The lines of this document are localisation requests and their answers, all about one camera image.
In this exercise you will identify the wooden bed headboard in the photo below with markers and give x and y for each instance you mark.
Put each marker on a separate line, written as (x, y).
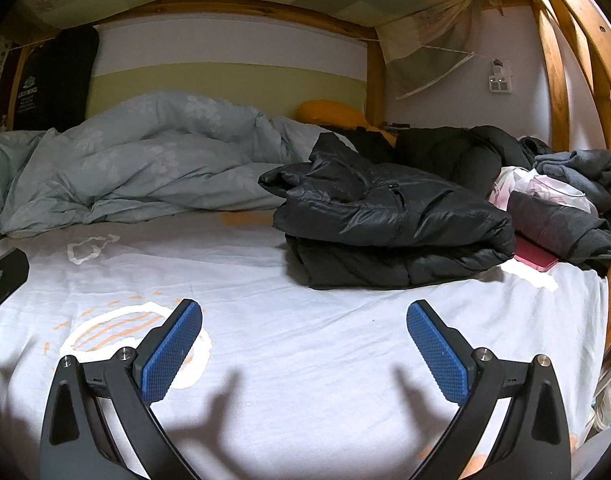
(375, 85)

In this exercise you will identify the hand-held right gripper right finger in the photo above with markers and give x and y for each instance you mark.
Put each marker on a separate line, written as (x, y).
(440, 355)

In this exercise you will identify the white wall socket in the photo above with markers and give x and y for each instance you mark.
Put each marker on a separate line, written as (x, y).
(500, 82)

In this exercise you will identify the grey sweater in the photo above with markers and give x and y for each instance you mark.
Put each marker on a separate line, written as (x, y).
(580, 165)

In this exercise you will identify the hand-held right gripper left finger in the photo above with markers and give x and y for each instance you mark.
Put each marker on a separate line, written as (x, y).
(170, 350)

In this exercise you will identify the dark coat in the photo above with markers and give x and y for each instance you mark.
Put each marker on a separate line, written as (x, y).
(450, 152)

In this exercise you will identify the white pink garment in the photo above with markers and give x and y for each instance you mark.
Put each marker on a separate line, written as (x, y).
(530, 182)

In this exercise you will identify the black hanging bag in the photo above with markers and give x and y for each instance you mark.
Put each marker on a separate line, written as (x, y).
(55, 80)

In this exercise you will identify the light blue duvet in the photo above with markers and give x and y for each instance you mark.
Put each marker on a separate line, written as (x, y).
(135, 170)

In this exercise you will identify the grey hoodie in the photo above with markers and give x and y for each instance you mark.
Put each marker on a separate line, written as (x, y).
(550, 225)

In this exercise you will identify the white printed bed sheet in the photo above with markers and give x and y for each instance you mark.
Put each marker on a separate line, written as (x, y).
(285, 335)

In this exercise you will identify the sheer net curtain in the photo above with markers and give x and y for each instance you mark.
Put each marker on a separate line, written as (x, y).
(425, 50)

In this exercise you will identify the red laptop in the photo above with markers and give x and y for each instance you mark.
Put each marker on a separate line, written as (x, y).
(535, 257)

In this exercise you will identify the black puffer jacket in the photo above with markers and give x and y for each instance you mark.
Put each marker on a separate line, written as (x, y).
(385, 210)

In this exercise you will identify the orange pillow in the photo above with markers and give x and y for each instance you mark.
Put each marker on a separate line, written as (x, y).
(325, 111)

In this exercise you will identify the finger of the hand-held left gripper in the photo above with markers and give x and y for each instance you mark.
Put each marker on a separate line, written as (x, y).
(7, 275)

